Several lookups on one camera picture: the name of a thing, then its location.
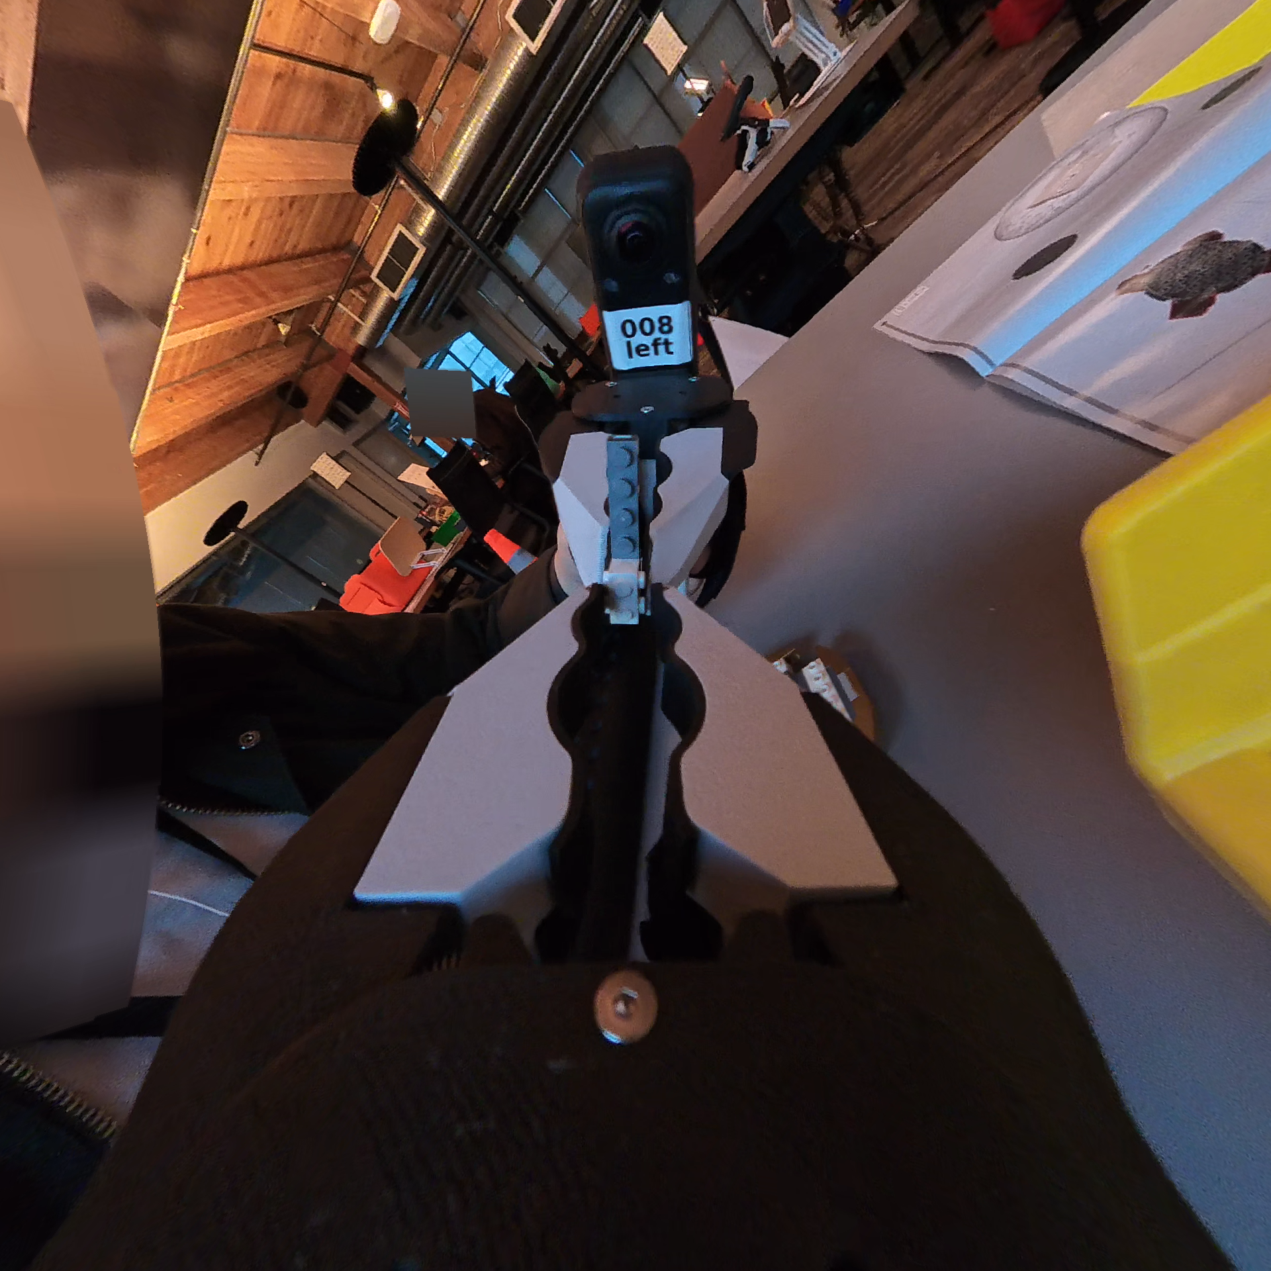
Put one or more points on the small white toy brick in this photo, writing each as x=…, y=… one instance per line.
x=625, y=601

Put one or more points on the background work table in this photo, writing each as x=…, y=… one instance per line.
x=794, y=139

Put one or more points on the white framed ceiling panel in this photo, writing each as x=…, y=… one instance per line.
x=399, y=259
x=537, y=21

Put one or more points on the large black disc lamp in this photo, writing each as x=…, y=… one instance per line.
x=387, y=150

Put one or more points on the grey studded toy brick plate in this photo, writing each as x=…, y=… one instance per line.
x=629, y=507

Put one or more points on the white ceiling sensor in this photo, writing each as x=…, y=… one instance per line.
x=386, y=20

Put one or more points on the person's left forearm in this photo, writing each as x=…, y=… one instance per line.
x=517, y=616

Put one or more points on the grey desk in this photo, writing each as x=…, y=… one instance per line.
x=943, y=594

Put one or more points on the yellow paper sheet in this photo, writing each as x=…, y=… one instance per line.
x=1212, y=54

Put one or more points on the open instruction booklet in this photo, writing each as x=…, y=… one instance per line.
x=1092, y=327

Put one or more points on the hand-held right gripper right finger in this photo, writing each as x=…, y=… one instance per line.
x=775, y=785

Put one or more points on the white hanging notice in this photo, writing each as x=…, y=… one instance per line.
x=664, y=42

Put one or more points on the silver ventilation duct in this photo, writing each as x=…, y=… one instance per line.
x=477, y=128

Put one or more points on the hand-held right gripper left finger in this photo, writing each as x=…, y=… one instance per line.
x=477, y=785

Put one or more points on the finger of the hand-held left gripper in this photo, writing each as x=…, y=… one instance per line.
x=581, y=486
x=694, y=496

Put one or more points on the person's grey shirt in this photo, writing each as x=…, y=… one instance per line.
x=201, y=912

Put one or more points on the person's dark jacket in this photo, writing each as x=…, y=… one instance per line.
x=299, y=686

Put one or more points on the white upright sheet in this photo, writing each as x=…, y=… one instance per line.
x=752, y=352

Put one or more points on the large yellow plastic bin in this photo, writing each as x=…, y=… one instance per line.
x=1192, y=644

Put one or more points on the grey brown toy brick model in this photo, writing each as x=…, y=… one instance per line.
x=825, y=689

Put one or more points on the orange red seat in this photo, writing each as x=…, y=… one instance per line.
x=383, y=586

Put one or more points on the arched window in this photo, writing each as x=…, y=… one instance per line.
x=477, y=361

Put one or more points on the small black disc lamp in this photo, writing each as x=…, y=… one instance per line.
x=225, y=524

